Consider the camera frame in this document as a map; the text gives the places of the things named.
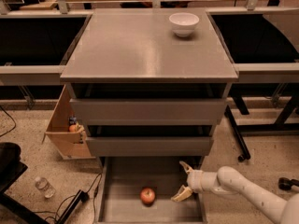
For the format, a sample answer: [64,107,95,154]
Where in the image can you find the grey middle drawer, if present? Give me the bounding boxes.
[86,125,213,157]

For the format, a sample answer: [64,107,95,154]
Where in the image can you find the grey drawer cabinet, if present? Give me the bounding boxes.
[61,8,238,163]

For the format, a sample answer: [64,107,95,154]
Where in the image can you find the black table leg with caster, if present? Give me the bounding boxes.
[225,106,251,162]

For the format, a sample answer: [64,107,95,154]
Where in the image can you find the black caster wheel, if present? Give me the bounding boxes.
[278,177,299,190]

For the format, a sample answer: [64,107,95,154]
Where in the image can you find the plastic water bottle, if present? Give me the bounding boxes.
[35,176,56,199]

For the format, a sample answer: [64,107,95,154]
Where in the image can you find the grey top drawer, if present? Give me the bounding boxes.
[68,83,232,127]

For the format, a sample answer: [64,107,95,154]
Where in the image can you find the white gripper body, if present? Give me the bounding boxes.
[187,170,204,193]

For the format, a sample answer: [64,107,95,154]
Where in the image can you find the white ceramic bowl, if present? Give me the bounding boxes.
[169,12,199,37]

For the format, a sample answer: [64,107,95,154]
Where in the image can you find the black chair base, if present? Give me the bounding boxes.
[0,142,90,224]

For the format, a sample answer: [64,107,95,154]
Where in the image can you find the cardboard box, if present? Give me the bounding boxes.
[45,87,93,160]

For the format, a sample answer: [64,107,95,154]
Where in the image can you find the red apple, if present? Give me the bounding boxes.
[140,187,156,205]

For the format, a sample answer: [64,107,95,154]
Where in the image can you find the grey drawer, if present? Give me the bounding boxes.
[86,125,213,157]
[68,83,232,127]
[94,157,206,224]

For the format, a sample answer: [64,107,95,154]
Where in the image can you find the black power cable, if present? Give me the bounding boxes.
[34,173,103,224]

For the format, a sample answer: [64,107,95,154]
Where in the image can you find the orange fruit in box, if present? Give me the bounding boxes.
[68,124,78,133]

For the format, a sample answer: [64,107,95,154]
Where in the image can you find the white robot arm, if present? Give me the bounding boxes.
[171,161,299,224]

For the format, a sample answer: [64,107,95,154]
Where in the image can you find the grey bottom drawer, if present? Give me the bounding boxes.
[94,157,206,224]

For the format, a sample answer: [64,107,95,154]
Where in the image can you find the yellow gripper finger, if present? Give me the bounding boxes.
[179,161,193,175]
[171,185,192,202]

